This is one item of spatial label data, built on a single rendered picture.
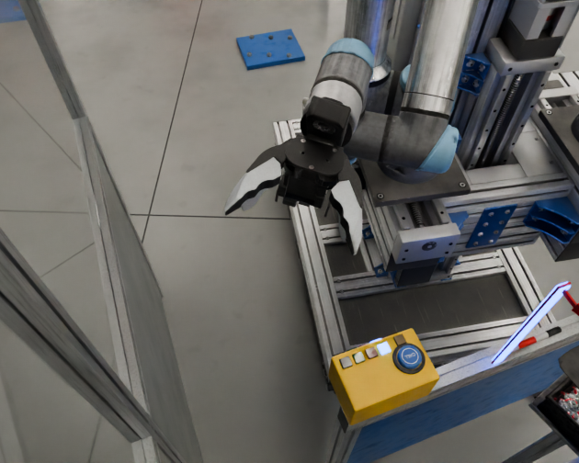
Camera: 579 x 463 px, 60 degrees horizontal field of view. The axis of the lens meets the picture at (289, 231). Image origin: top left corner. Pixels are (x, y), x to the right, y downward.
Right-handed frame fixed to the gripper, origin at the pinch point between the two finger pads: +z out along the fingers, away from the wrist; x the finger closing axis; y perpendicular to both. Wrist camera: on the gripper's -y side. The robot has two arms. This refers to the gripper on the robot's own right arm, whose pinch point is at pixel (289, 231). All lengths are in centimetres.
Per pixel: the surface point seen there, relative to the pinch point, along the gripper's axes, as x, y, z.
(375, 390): -20.1, 36.1, 0.9
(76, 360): 18.8, 13.3, 16.7
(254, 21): 76, 158, -257
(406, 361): -24.0, 34.5, -5.1
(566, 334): -63, 52, -31
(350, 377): -15.7, 36.7, -0.3
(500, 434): -88, 135, -34
